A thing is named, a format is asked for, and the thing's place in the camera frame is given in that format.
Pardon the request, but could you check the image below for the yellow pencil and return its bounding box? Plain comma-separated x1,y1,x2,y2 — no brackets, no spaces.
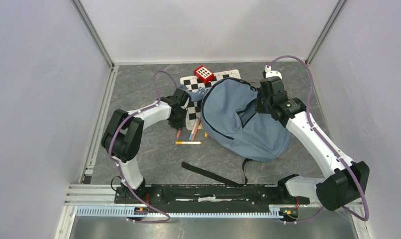
175,141,202,145

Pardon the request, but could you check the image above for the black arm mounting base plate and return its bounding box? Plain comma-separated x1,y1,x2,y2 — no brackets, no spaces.
114,184,310,215

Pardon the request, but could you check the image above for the light blue pencil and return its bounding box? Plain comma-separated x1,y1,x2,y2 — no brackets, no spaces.
189,125,198,141

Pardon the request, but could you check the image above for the blue student backpack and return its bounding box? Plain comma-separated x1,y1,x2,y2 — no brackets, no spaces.
178,77,293,186

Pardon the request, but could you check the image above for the red pencil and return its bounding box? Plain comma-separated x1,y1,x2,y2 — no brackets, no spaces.
191,118,201,141

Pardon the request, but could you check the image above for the black white checkerboard mat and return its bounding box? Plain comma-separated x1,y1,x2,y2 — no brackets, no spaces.
180,69,241,131

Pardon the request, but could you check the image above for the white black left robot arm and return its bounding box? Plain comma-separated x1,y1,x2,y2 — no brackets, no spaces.
101,89,190,203

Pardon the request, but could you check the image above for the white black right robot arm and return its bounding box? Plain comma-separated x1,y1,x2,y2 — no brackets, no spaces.
256,76,370,221

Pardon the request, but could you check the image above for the red calculator toy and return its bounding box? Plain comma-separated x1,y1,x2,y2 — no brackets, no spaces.
194,65,214,84

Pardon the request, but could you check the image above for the white slotted cable duct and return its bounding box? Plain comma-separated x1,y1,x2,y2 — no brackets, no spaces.
76,206,282,219

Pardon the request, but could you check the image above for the blue owl eraser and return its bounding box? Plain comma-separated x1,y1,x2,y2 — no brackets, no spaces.
198,87,208,94

